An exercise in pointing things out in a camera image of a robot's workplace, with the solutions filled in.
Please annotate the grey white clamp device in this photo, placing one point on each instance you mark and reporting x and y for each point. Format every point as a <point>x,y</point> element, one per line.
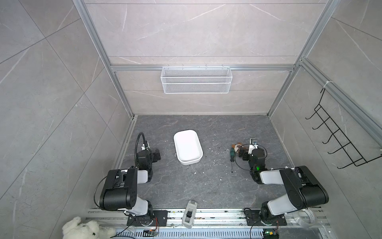
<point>189,214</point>

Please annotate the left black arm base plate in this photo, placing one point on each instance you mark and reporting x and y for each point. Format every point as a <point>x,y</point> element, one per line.
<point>152,219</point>

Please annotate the white plastic bin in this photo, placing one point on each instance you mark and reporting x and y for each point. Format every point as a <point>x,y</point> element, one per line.
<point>188,147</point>

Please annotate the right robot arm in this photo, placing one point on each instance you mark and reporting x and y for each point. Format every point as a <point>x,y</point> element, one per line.
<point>303,190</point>

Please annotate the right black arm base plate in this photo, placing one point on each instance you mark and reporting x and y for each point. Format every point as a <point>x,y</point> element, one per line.
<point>260,218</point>

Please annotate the aluminium frame rail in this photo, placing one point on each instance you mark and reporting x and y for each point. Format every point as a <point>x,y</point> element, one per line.
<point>227,218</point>

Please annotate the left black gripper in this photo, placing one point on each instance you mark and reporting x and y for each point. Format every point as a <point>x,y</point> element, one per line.
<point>153,155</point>

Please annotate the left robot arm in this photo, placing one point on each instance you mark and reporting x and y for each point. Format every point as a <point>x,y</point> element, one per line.
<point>119,192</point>

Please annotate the white wire mesh basket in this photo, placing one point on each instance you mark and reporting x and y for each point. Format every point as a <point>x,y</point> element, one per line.
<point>196,80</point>

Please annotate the brown white small object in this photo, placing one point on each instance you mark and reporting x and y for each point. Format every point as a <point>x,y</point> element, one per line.
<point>235,147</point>

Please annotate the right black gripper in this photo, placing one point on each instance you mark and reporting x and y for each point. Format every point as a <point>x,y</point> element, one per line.
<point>243,153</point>

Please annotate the black wire hook rack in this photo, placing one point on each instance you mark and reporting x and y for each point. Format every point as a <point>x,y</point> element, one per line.
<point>338,135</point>

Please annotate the green black handled screwdriver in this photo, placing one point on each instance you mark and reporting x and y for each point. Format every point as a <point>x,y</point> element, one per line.
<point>232,157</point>

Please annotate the white plush toy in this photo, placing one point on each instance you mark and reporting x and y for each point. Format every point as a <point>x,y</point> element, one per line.
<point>74,229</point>

